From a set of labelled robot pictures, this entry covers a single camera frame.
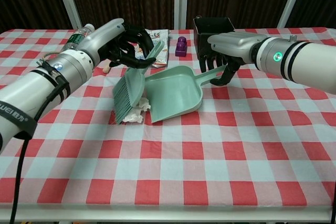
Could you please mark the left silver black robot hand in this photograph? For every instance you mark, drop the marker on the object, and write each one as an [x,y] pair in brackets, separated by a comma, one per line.
[105,39]

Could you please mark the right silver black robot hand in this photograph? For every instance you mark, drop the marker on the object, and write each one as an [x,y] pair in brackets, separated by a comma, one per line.
[233,44]

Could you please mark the green hand brush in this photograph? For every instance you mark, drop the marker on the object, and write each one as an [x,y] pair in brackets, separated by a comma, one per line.
[130,90]

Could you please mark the green plastic dustpan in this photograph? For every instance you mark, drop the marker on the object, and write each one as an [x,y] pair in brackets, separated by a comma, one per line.
[173,90]

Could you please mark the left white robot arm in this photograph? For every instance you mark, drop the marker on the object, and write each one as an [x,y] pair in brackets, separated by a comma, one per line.
[31,93]

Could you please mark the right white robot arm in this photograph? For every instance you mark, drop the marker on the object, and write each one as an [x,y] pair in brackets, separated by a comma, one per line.
[302,61]

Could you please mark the clear plastic water bottle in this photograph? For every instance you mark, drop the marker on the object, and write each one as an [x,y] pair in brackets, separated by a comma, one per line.
[78,37]

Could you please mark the black open box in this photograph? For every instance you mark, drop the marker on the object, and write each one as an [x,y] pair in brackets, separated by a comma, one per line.
[212,26]

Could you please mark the wooden stick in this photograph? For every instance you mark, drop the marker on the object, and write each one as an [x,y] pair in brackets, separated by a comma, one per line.
[106,68]

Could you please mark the purple toy block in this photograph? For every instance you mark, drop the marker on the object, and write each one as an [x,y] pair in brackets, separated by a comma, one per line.
[181,48]

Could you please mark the white snack bag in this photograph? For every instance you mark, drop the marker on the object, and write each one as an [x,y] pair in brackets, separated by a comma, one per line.
[161,48]

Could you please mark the red white checked tablecloth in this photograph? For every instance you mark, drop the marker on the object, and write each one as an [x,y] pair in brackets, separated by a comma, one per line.
[183,155]

